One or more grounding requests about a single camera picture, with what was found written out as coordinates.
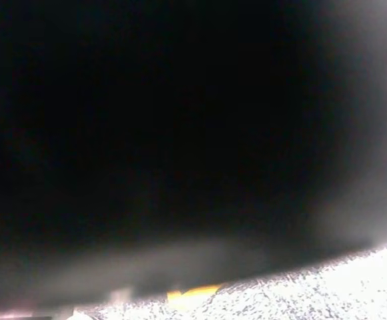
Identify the yellow tape square outline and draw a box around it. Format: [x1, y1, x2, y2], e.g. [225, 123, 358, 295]
[166, 283, 221, 303]

